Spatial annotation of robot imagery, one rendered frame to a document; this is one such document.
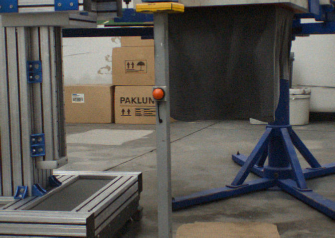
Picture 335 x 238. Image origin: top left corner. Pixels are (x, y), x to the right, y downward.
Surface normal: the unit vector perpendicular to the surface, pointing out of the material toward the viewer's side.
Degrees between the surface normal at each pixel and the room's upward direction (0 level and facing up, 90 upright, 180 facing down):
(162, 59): 90
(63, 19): 90
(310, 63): 90
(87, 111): 91
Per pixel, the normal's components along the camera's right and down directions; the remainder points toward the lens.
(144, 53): -0.40, 0.07
